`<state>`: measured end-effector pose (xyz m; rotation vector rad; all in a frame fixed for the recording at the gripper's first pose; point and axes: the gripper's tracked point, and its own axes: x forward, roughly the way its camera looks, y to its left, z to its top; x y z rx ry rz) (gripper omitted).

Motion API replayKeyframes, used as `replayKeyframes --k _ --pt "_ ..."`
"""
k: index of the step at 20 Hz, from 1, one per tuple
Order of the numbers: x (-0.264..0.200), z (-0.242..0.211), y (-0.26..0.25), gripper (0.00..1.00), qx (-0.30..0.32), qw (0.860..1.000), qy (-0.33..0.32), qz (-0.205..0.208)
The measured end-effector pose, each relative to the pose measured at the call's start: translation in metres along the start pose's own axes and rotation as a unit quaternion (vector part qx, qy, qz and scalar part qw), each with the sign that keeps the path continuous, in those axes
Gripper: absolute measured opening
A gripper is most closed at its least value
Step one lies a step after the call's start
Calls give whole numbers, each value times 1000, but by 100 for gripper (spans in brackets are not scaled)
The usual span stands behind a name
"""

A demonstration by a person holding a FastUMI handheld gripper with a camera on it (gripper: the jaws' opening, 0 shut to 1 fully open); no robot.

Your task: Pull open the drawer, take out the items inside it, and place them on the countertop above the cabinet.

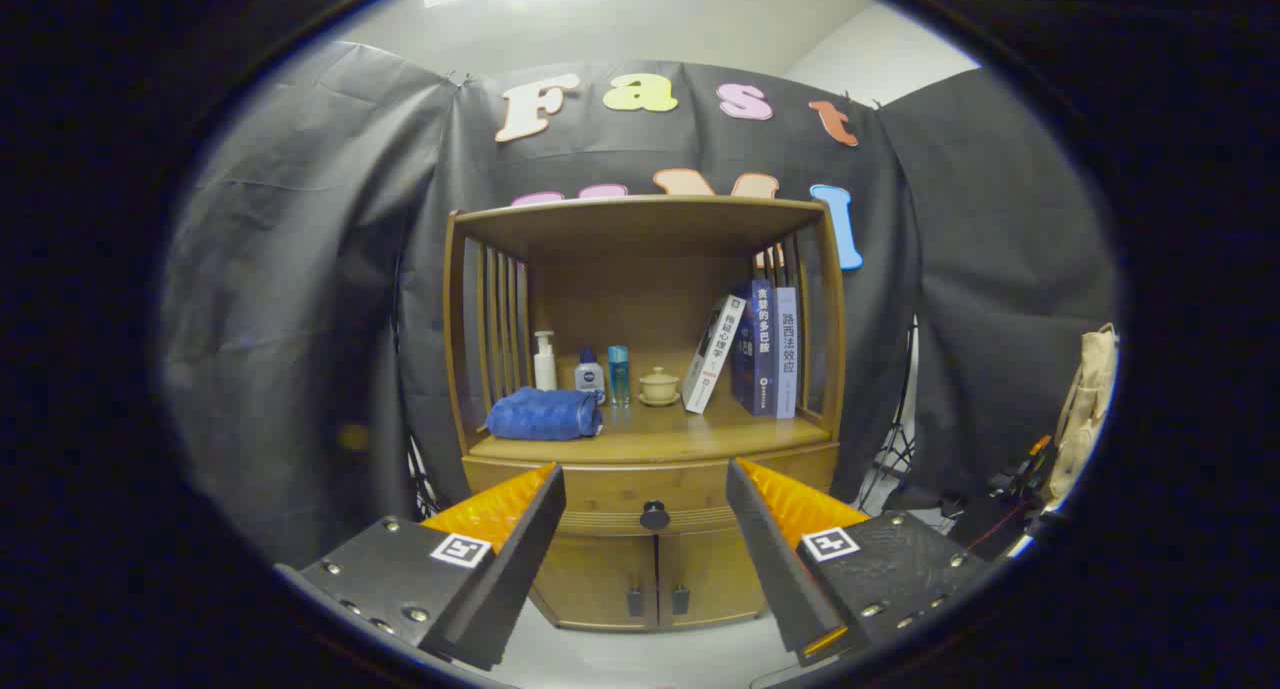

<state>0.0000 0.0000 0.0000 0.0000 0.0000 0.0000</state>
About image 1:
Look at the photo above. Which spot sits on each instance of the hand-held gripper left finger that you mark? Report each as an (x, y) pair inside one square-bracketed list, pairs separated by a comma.
[(520, 559)]

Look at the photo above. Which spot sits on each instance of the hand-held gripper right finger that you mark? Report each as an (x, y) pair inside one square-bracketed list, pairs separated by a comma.
[(770, 559)]

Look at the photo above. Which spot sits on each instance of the wooden cabinet door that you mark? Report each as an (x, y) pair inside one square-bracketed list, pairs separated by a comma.
[(600, 579), (710, 579)]

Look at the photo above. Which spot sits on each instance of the wooden countertop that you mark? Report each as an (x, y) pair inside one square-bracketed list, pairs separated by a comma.
[(700, 429)]

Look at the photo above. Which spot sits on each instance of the wooden cabinet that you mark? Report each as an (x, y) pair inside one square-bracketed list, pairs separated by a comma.
[(640, 259)]

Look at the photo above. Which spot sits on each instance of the blue rolled towel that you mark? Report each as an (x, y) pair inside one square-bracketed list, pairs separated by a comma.
[(540, 414)]

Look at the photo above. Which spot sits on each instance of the black tripod stand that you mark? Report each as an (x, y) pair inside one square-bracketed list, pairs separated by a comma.
[(893, 459)]

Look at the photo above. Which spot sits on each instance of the white pump bottle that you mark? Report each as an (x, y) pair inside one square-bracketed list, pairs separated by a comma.
[(545, 369)]

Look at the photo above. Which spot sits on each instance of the white bottle blue cap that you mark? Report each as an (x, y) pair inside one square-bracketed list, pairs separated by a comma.
[(589, 379)]

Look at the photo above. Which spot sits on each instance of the light blue book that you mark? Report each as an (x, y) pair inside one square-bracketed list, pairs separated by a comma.
[(787, 359)]

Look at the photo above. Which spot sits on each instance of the beige lidded teacup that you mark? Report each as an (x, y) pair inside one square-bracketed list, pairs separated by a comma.
[(659, 386)]

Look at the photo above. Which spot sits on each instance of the dark blue book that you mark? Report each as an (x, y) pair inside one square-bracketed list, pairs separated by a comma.
[(755, 354)]

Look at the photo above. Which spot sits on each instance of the white book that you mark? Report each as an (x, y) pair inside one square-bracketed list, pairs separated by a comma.
[(712, 359)]

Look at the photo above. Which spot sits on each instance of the clear blue bottle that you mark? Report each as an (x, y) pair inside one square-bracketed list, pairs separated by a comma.
[(619, 374)]

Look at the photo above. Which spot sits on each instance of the black equipment with orange part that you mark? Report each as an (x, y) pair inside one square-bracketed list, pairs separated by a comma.
[(1000, 519)]

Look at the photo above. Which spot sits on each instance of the beige tote bag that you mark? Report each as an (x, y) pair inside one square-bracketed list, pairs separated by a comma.
[(1085, 419)]

